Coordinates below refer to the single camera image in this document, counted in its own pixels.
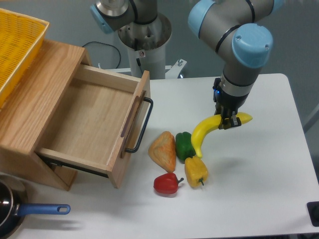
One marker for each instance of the yellow toy bell pepper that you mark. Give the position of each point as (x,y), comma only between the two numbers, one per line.
(196,171)

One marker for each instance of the wooden cabinet body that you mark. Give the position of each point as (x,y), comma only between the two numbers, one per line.
(30,107)

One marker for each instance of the red toy bell pepper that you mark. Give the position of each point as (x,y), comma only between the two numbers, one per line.
(167,183)

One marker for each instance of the open wooden top drawer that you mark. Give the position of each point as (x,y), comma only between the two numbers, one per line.
(100,114)

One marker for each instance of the yellow plastic basket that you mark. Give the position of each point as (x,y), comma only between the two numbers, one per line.
(21,37)

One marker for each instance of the orange toy bread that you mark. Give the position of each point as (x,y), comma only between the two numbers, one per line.
(162,152)

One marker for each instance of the black table corner device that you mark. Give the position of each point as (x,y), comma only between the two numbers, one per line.
(313,210)

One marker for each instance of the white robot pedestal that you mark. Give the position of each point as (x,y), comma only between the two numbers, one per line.
(146,48)

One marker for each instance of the yellow toy banana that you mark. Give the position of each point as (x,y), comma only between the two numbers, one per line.
(208,125)

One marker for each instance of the black pan blue handle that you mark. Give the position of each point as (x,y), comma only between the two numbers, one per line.
(14,206)

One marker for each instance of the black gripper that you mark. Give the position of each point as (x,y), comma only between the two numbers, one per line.
(228,98)

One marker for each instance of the black metal drawer handle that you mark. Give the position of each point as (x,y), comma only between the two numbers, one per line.
(143,129)

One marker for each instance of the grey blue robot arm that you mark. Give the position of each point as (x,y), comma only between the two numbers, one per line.
(228,27)

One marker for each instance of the green toy bell pepper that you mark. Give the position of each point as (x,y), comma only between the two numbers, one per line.
(183,146)

